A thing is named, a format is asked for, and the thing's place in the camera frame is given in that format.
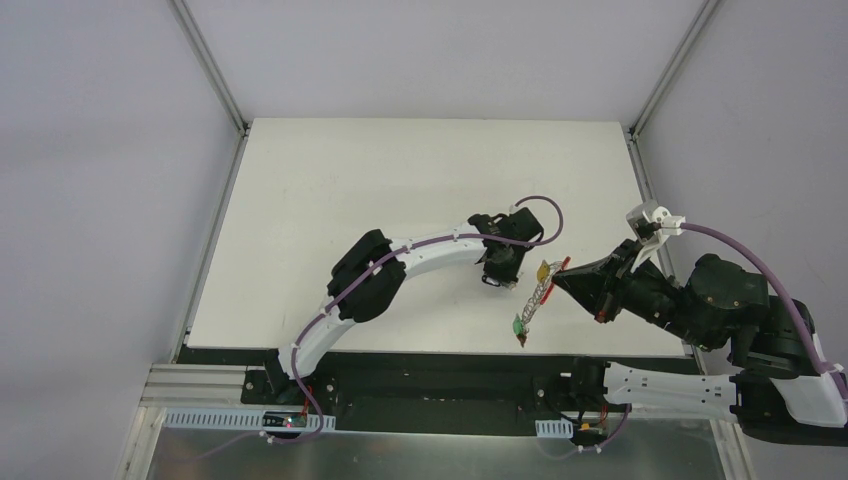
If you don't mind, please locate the keyring chain with coloured tags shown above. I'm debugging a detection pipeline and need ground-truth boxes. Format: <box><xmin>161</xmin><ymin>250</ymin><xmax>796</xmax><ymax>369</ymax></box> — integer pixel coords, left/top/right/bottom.
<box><xmin>511</xmin><ymin>255</ymin><xmax>572</xmax><ymax>348</ymax></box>

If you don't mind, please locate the key with black tag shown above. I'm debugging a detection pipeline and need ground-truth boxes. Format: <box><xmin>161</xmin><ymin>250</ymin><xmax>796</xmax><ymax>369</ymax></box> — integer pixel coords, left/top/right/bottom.
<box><xmin>481</xmin><ymin>275</ymin><xmax>517</xmax><ymax>290</ymax></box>

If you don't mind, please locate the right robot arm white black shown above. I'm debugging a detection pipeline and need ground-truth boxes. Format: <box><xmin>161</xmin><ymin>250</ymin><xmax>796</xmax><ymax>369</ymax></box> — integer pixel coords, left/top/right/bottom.
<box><xmin>552</xmin><ymin>240</ymin><xmax>847</xmax><ymax>447</ymax></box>

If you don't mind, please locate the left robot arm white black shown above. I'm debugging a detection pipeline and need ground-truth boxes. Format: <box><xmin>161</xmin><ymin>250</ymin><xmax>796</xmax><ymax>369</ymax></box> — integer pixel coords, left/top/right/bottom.
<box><xmin>263</xmin><ymin>206</ymin><xmax>551</xmax><ymax>405</ymax></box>

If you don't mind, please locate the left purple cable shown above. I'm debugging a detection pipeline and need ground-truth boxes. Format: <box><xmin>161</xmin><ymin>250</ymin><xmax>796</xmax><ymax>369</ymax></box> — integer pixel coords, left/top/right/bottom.
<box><xmin>264</xmin><ymin>194</ymin><xmax>566</xmax><ymax>446</ymax></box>

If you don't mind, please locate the purple cable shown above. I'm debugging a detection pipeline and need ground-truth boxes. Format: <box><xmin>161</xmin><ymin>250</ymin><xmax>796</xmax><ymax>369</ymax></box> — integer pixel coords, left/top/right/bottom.
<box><xmin>535</xmin><ymin>222</ymin><xmax>848</xmax><ymax>462</ymax></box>
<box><xmin>264</xmin><ymin>194</ymin><xmax>566</xmax><ymax>446</ymax></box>

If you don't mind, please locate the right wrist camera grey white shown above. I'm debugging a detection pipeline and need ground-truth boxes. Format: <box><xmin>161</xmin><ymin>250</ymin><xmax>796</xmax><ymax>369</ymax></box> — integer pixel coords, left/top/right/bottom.
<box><xmin>626</xmin><ymin>200</ymin><xmax>686</xmax><ymax>273</ymax></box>

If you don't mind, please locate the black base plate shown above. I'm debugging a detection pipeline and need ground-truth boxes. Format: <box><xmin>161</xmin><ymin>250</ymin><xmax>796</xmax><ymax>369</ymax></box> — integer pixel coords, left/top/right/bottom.
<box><xmin>173</xmin><ymin>347</ymin><xmax>701</xmax><ymax>439</ymax></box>

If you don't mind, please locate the right white cable duct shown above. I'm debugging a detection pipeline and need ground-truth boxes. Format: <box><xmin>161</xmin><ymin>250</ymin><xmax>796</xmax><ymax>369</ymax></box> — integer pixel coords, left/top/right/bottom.
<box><xmin>534</xmin><ymin>418</ymin><xmax>574</xmax><ymax>439</ymax></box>

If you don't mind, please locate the white cable duct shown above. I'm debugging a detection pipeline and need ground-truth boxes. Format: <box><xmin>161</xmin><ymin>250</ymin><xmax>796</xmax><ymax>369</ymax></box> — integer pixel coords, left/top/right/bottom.
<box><xmin>163</xmin><ymin>408</ymin><xmax>336</xmax><ymax>433</ymax></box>
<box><xmin>534</xmin><ymin>418</ymin><xmax>574</xmax><ymax>439</ymax></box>

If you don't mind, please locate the right aluminium frame rail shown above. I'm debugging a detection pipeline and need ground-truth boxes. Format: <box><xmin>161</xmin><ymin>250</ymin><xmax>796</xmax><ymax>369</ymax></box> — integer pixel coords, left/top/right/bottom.
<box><xmin>628</xmin><ymin>0</ymin><xmax>724</xmax><ymax>141</ymax></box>

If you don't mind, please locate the aluminium frame rail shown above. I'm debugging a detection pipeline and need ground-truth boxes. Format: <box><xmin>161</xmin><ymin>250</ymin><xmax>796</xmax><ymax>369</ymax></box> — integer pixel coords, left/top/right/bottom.
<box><xmin>167</xmin><ymin>0</ymin><xmax>250</xmax><ymax>137</ymax></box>
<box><xmin>628</xmin><ymin>0</ymin><xmax>724</xmax><ymax>141</ymax></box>

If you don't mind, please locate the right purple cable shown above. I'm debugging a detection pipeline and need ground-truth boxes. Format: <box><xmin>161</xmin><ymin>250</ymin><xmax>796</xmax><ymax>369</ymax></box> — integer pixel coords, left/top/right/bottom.
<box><xmin>535</xmin><ymin>222</ymin><xmax>848</xmax><ymax>462</ymax></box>

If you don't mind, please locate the left white cable duct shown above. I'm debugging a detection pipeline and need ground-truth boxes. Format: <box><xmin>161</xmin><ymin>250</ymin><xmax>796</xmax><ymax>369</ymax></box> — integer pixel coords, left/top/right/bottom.
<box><xmin>163</xmin><ymin>408</ymin><xmax>336</xmax><ymax>433</ymax></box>

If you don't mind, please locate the front aluminium extrusion rail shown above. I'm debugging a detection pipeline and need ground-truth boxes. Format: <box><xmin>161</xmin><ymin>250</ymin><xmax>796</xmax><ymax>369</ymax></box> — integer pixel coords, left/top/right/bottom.
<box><xmin>140</xmin><ymin>364</ymin><xmax>247</xmax><ymax>407</ymax></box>

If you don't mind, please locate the left aluminium frame rail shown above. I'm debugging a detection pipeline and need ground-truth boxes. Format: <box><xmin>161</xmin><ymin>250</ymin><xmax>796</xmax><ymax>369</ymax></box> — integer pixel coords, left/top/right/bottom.
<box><xmin>167</xmin><ymin>0</ymin><xmax>250</xmax><ymax>137</ymax></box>

